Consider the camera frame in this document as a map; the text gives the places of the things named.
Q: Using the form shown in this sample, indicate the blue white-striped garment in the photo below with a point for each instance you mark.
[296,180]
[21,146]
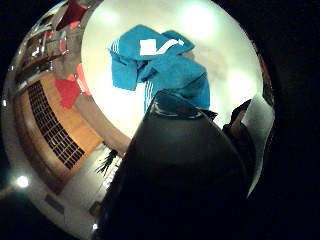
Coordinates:
[166,71]

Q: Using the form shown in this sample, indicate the green potted plant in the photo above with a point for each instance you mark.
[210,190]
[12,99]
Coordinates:
[107,162]

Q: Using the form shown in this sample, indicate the grey wall vent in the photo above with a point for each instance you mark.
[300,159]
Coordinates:
[54,203]

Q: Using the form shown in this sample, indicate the red chair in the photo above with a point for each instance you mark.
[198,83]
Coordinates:
[67,92]
[72,13]
[82,78]

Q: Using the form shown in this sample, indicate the round ceiling lamp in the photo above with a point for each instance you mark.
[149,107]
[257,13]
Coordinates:
[22,181]

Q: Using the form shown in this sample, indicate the dark lattice wall panel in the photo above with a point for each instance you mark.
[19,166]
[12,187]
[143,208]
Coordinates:
[53,126]

